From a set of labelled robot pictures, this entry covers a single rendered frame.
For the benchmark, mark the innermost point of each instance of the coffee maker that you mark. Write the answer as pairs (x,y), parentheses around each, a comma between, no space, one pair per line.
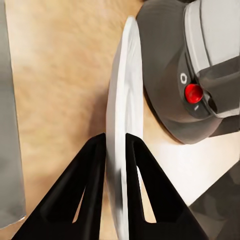
(190,52)

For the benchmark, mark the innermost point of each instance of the countertop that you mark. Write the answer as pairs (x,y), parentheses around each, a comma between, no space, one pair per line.
(62,52)

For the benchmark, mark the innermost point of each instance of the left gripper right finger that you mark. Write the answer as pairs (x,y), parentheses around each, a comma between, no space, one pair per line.
(174,219)

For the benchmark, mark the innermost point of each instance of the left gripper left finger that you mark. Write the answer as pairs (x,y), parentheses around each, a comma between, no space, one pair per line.
(53,218)

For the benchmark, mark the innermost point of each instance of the saucer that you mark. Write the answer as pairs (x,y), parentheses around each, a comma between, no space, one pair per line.
(124,114)

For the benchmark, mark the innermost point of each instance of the drop in sink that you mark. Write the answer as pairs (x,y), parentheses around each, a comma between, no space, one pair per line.
(12,190)

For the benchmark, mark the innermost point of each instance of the cabinet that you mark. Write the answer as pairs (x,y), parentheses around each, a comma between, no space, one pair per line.
(218,209)

